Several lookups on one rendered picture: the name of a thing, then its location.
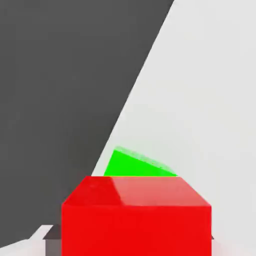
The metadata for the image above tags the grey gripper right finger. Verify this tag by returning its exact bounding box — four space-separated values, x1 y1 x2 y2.
211 233 256 256

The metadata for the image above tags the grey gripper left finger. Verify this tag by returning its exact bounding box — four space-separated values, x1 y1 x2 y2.
0 223 63 256

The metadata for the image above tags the small red cube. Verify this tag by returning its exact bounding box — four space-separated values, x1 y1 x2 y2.
61 175 213 256

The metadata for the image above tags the small green cube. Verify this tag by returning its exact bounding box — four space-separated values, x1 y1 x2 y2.
103 145 179 178

